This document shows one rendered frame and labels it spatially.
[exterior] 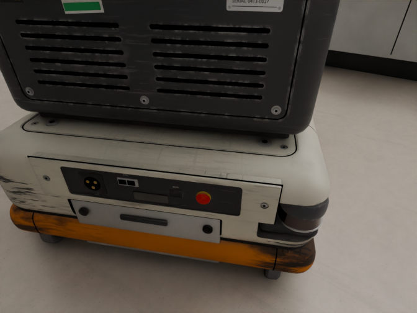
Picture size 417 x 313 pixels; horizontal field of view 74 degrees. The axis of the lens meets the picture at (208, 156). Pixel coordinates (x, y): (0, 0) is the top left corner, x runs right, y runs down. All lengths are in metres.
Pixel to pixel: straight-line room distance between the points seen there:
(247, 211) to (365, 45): 1.51
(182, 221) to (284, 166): 0.20
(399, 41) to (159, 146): 1.55
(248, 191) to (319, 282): 0.30
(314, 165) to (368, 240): 0.36
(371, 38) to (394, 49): 0.13
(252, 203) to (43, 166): 0.35
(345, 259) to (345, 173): 0.32
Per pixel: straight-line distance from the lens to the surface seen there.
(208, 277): 0.62
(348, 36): 1.85
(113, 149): 0.49
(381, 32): 1.83
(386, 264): 0.75
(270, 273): 0.59
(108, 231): 0.59
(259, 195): 0.42
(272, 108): 0.44
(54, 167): 0.52
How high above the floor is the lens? 0.54
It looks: 36 degrees down
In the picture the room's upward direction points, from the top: straight up
